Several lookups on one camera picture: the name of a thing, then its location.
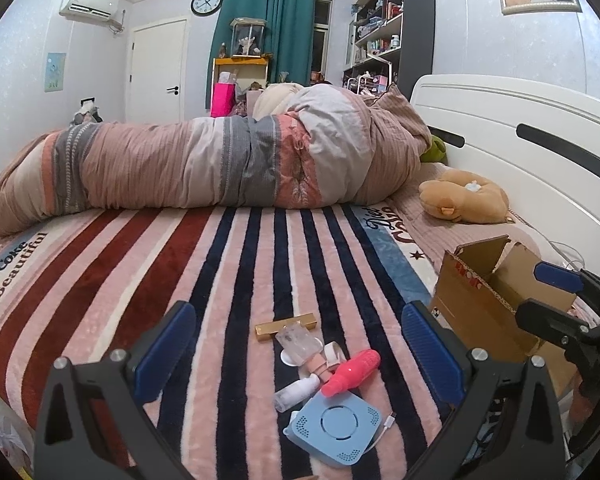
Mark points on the white plastic bag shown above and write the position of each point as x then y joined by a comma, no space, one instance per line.
10,447

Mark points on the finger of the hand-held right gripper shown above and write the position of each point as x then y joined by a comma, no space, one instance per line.
557,276
550,317

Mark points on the window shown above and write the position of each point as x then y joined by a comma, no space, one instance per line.
321,45

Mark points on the bright pink bag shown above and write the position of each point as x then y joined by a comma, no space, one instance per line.
222,100

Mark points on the yellow shelf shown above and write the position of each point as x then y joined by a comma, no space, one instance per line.
240,61

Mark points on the cream cushion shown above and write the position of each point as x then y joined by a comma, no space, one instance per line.
275,97

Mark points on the clear faceted bottle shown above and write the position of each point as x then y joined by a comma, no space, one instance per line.
295,342

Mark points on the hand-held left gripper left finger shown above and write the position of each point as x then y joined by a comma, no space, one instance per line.
165,355

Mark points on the gold rectangular box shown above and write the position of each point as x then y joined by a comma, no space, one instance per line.
285,326

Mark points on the pink ribbed pillow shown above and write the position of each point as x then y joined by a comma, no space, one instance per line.
460,240

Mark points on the small white bottle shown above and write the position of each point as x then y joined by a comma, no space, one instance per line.
295,394

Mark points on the white door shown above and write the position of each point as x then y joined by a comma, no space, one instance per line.
155,70

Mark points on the pink grey striped quilt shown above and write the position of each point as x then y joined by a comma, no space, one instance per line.
180,160

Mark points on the blue square device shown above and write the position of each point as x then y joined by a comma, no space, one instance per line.
337,427

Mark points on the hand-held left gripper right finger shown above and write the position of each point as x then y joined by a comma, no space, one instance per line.
430,355

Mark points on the round wall clock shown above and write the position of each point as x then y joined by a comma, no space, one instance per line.
206,2

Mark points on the black white bookshelf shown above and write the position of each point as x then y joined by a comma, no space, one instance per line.
416,35

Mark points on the tan plush toy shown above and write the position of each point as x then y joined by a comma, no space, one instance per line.
460,200

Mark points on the red pink ribbed bottle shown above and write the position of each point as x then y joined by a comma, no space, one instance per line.
352,371

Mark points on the small wall poster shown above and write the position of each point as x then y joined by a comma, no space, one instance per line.
55,72

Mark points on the brown cardboard box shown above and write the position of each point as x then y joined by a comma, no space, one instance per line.
475,310

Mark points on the white bed headboard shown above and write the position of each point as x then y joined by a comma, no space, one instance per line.
505,110

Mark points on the teal curtain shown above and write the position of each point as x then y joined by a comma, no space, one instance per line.
280,25

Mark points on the green plush toy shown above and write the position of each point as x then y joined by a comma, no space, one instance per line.
436,149

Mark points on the white air conditioner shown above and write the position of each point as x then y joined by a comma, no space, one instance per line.
87,6

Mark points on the glass display case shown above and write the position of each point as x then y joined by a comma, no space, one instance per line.
248,37

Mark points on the striped fleece blanket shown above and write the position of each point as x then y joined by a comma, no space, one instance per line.
230,270

